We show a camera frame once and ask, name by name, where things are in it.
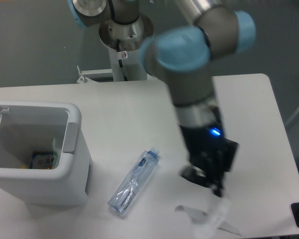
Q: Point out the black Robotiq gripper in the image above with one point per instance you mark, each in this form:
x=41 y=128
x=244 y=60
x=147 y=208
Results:
x=210 y=154

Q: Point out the white plastic packaging bag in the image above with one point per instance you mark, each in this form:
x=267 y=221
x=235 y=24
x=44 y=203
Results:
x=204 y=225

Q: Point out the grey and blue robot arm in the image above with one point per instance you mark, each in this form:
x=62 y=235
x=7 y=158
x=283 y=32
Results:
x=180 y=58

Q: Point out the white open trash can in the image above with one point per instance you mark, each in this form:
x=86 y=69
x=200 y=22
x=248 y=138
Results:
x=26 y=127

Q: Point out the crushed clear plastic bottle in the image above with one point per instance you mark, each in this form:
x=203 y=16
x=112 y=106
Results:
x=134 y=181

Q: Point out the snack wrapper in bin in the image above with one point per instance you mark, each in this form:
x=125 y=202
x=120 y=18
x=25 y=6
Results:
x=42 y=160

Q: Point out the white pedestal base frame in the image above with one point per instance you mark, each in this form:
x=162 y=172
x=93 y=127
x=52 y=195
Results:
x=105 y=75

